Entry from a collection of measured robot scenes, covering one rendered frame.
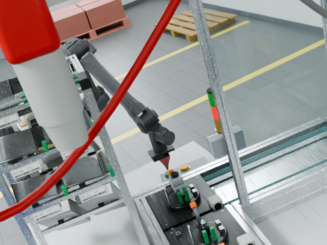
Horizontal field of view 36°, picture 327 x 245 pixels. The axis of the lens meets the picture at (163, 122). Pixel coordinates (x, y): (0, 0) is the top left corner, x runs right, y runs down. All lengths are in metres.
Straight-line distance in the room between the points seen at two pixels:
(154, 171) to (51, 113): 1.96
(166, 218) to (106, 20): 6.42
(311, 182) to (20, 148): 1.06
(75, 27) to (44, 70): 7.61
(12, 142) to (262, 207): 0.92
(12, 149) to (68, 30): 6.54
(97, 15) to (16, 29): 7.66
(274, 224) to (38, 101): 1.54
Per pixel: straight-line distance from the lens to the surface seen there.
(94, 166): 1.58
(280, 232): 1.86
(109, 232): 2.10
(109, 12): 8.09
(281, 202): 1.91
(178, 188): 1.86
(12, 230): 4.06
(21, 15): 0.39
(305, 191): 1.94
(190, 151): 2.42
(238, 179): 1.77
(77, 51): 1.97
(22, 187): 1.60
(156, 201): 1.97
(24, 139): 1.52
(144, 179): 2.33
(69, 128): 0.43
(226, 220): 1.78
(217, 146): 1.71
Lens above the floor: 2.09
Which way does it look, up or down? 26 degrees down
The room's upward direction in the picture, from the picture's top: 17 degrees counter-clockwise
